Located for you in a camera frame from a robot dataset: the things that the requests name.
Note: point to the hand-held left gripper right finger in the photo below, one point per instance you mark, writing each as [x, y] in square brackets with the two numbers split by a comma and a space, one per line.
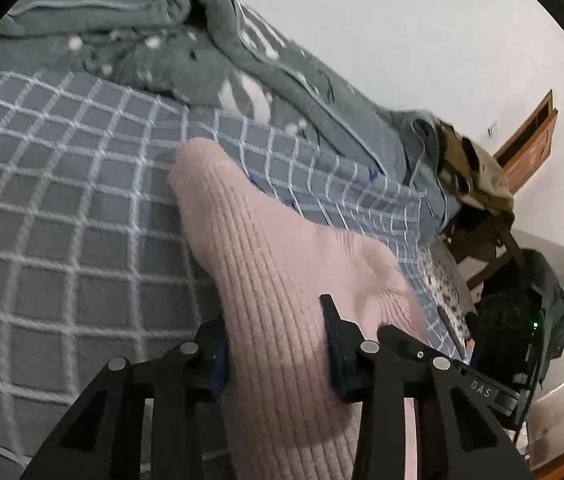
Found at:
[337, 366]

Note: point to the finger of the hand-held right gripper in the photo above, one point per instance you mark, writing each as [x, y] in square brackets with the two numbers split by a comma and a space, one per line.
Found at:
[482, 390]

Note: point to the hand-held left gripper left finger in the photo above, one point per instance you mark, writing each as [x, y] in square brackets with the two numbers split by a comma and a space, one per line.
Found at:
[214, 360]

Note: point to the pink ribbed sweater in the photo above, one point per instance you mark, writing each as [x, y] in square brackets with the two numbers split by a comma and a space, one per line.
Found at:
[272, 270]

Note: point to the dark green jacket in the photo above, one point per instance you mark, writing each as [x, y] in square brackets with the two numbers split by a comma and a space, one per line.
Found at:
[559, 305]

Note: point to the floral sheet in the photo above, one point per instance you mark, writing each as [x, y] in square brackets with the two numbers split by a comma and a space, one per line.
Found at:
[439, 280]

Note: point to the wooden chair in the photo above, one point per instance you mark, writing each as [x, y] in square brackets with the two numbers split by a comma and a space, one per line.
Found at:
[482, 240]

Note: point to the wooden door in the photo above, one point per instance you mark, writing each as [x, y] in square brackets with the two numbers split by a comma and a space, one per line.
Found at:
[537, 130]

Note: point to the grey checked bedsheet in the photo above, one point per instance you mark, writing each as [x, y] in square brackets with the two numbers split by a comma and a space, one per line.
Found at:
[61, 210]

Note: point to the grey floral quilt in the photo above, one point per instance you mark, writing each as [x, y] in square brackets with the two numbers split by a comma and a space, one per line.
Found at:
[186, 60]

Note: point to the white light switch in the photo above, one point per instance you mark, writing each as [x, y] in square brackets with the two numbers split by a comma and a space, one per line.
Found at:
[492, 128]

